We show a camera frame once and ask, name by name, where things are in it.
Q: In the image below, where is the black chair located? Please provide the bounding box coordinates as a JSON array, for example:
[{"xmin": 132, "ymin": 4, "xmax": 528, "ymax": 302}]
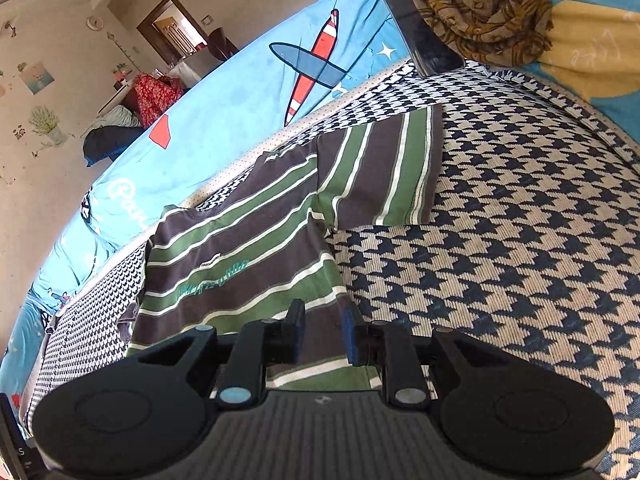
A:
[{"xmin": 207, "ymin": 27, "xmax": 240, "ymax": 59}]

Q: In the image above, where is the lavender pot wall sticker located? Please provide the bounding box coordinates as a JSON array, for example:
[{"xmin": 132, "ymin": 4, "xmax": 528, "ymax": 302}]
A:
[{"xmin": 29, "ymin": 105, "xmax": 69, "ymax": 148}]

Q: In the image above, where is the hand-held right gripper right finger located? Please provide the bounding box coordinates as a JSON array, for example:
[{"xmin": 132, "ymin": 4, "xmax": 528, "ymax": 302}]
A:
[{"xmin": 341, "ymin": 305, "xmax": 508, "ymax": 407}]

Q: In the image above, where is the blue printed sofa backrest cover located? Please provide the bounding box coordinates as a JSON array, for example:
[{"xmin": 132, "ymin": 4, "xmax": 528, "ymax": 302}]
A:
[{"xmin": 0, "ymin": 0, "xmax": 416, "ymax": 411}]

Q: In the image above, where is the brown patterned scarf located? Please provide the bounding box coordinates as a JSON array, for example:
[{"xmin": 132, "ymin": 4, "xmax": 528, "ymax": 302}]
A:
[{"xmin": 404, "ymin": 0, "xmax": 576, "ymax": 68}]

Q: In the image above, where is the green brown striped t-shirt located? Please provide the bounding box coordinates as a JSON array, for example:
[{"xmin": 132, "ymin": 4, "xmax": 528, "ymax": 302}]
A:
[{"xmin": 117, "ymin": 105, "xmax": 445, "ymax": 393}]

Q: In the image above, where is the red floral cloth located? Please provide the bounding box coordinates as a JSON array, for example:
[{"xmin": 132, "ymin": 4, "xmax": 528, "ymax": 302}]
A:
[{"xmin": 134, "ymin": 72, "xmax": 185, "ymax": 128}]

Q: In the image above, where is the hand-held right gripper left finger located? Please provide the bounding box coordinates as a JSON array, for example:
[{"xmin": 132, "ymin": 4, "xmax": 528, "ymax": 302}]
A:
[{"xmin": 127, "ymin": 299, "xmax": 307, "ymax": 407}]

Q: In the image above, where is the blue yellow printed armrest cover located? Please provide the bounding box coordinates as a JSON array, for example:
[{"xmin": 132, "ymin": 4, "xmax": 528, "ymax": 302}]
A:
[{"xmin": 520, "ymin": 0, "xmax": 640, "ymax": 133}]

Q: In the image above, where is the pastel wall picture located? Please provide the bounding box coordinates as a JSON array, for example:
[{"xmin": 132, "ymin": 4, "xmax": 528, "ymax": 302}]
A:
[{"xmin": 20, "ymin": 61, "xmax": 55, "ymax": 96}]

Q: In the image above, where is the striped pillow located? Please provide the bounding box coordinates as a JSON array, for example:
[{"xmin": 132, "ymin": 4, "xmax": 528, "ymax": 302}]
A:
[{"xmin": 94, "ymin": 105, "xmax": 144, "ymax": 129}]

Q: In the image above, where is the black smartphone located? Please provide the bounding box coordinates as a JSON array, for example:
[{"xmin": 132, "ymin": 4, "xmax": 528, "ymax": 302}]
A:
[{"xmin": 381, "ymin": 0, "xmax": 466, "ymax": 78}]

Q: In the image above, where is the wooden door frame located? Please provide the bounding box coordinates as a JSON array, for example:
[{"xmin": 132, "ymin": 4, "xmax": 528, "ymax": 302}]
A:
[{"xmin": 136, "ymin": 0, "xmax": 210, "ymax": 63}]

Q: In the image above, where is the pile of clothes on chair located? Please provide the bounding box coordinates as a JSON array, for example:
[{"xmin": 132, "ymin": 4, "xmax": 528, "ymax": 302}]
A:
[{"xmin": 82, "ymin": 125, "xmax": 147, "ymax": 167}]

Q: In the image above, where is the houndstooth sofa seat cover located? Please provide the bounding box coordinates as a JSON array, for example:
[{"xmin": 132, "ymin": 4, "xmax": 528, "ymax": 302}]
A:
[{"xmin": 22, "ymin": 57, "xmax": 640, "ymax": 480}]

